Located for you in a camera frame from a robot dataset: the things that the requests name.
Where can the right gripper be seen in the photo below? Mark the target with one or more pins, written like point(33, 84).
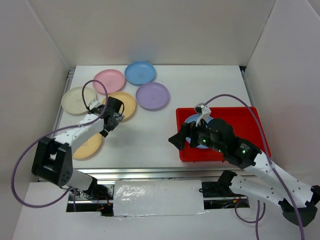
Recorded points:
point(188, 129)

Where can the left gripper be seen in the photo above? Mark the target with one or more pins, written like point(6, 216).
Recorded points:
point(119, 117)

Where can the yellow plate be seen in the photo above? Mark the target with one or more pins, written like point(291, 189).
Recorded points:
point(88, 148)
point(129, 107)

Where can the blue plate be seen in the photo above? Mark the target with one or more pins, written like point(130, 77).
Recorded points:
point(193, 118)
point(140, 72)

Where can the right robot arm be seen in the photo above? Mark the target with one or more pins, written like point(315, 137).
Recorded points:
point(296, 199)

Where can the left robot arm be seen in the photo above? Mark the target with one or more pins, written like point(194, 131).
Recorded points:
point(53, 159)

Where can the red plastic bin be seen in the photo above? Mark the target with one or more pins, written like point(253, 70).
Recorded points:
point(240, 118)

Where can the pink plate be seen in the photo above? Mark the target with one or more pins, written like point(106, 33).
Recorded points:
point(112, 79)

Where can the far purple plate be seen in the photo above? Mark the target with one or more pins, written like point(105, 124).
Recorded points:
point(152, 95)

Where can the cream white plate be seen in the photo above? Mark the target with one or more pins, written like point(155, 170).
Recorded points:
point(72, 101)

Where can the white foam block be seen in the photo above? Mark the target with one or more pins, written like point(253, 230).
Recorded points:
point(158, 198)

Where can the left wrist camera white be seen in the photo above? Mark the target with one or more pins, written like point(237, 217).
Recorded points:
point(95, 107)

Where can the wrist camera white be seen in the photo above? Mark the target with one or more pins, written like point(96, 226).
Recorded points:
point(95, 107)
point(203, 112)

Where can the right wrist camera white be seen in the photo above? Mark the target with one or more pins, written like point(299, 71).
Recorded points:
point(203, 112)

